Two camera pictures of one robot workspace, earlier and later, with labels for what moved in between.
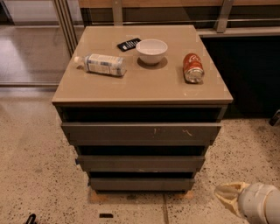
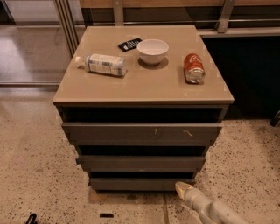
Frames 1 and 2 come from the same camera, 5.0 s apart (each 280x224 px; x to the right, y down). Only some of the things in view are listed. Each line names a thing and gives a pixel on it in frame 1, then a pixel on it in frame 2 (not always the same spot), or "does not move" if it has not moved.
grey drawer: (142, 185) does not move
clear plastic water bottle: (103, 64) does not move
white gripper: (253, 201) to (196, 199)
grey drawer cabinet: (140, 104) does not move
